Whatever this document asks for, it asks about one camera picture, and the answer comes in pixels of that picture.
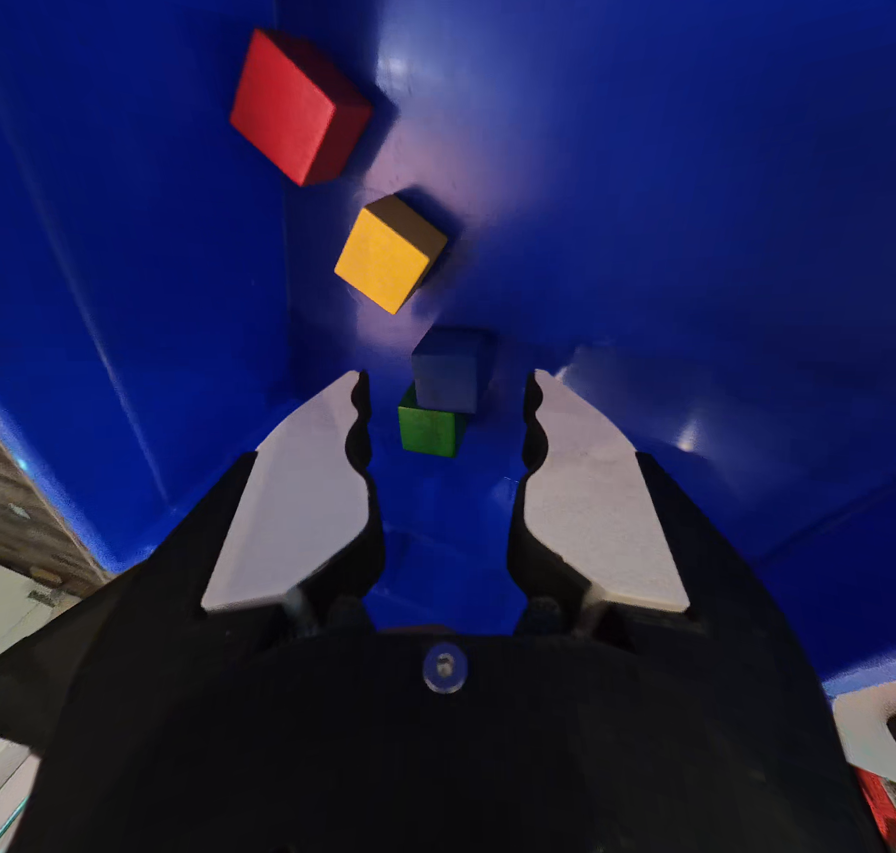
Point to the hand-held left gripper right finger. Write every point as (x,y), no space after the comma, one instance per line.
(595,517)

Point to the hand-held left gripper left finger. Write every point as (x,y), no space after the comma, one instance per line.
(294,510)

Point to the green wooden cube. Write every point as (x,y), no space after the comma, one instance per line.
(427,433)

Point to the blue wooden cube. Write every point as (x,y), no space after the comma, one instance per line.
(448,377)

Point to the yellow wooden cube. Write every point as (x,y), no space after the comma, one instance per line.
(381,265)

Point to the blue plastic bin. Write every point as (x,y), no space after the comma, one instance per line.
(630,167)

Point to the red wooden cube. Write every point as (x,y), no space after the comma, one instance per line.
(287,104)

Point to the white rounded object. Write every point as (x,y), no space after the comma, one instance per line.
(857,720)

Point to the red textured object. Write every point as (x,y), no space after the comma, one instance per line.
(878,811)

